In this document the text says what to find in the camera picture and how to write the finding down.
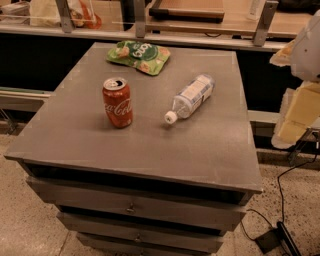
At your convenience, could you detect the clear plastic water bottle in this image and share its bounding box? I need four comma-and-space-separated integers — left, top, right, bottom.
164, 74, 215, 124

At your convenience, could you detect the grey drawer cabinet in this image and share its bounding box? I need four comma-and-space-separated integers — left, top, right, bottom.
6, 43, 262, 256

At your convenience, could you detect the wooden board on shelf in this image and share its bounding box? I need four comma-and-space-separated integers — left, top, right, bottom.
149, 0, 225, 23

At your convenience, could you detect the black floor cable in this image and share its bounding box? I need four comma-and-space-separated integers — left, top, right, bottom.
239, 146, 320, 241

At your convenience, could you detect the red coke can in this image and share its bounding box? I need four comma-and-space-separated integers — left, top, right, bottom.
102, 77, 133, 128

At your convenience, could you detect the orange white plastic bag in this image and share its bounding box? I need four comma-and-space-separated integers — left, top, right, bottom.
67, 0, 102, 29

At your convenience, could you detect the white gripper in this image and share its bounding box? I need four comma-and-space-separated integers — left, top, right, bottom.
269, 10, 320, 149

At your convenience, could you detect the black floor power box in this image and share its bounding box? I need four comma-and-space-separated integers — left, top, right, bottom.
254, 221, 302, 256

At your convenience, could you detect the green chip bag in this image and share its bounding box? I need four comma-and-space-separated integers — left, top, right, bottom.
106, 40, 171, 76

